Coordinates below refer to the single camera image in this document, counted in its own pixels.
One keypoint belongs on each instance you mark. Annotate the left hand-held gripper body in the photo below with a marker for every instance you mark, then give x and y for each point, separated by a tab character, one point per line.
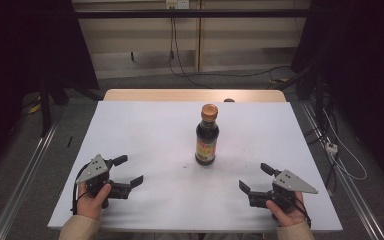
95	167

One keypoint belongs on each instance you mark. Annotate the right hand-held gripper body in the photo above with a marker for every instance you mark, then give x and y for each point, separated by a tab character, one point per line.
290	185

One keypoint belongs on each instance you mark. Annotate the dark sauce bottle orange cap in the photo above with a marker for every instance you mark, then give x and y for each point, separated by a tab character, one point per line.
207	136

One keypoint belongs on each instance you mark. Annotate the person's right hand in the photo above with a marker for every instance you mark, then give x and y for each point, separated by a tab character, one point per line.
288	216

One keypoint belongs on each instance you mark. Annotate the person's left hand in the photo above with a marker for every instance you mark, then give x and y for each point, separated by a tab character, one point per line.
90	205

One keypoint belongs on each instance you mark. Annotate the white table board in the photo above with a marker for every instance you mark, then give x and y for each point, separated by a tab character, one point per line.
160	140

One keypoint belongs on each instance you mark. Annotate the white power strip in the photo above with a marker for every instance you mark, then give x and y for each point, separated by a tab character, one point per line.
331	148

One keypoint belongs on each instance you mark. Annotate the black stand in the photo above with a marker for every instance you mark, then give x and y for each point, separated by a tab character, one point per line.
45	110

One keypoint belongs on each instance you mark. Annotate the small brown round knob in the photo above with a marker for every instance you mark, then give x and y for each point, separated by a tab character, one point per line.
229	100

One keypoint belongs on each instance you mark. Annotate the light wooden table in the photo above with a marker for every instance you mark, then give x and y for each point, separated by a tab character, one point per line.
166	95

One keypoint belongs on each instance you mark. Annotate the black curtain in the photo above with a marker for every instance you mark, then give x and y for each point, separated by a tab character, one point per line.
20	50
363	50

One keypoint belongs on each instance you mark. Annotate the black horizontal bar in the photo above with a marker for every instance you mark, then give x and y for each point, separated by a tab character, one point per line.
146	13

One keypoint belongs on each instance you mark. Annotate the silver metal floor rail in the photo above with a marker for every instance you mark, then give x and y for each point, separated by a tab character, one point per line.
350	190
23	180

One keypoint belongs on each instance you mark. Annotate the white wall socket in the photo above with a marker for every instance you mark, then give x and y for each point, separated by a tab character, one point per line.
177	3

